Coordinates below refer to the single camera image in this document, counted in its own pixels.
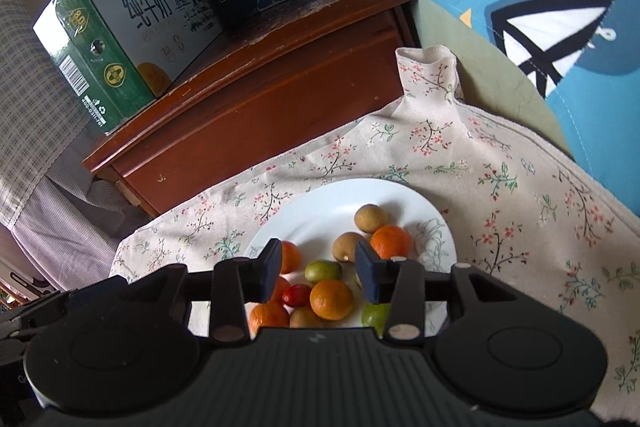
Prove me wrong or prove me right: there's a white floral plate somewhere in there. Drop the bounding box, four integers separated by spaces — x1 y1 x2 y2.
242 178 457 339

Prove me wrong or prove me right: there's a sage green cushion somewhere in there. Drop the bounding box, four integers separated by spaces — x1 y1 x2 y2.
410 0 576 158

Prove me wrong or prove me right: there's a grey checked fabric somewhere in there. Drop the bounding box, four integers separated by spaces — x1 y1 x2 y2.
0 0 136 293

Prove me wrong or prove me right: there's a green milk carton box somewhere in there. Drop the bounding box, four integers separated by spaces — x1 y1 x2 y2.
32 0 224 136

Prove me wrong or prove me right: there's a brown kiwi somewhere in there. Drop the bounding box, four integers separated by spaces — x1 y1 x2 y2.
354 203 388 234
332 232 366 264
289 306 323 329

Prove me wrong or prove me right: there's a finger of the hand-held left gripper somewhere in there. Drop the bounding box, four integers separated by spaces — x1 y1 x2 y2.
0 294 57 358

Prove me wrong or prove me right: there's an orange mandarin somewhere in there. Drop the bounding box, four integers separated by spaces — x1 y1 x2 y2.
279 241 302 275
248 301 291 334
270 276 292 303
370 225 412 259
310 279 354 321

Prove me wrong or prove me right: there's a floral tablecloth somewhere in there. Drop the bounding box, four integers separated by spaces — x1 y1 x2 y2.
109 46 640 408

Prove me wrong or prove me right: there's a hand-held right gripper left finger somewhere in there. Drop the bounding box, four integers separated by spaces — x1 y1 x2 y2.
117 238 283 344

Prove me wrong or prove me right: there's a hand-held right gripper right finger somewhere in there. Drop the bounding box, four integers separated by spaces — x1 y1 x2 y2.
355 241 523 342

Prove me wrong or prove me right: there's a red cherry tomato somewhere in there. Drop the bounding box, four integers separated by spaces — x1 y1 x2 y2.
282 284 312 308

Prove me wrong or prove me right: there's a brown wooden nightstand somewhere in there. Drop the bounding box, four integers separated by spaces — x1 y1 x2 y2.
81 0 420 217

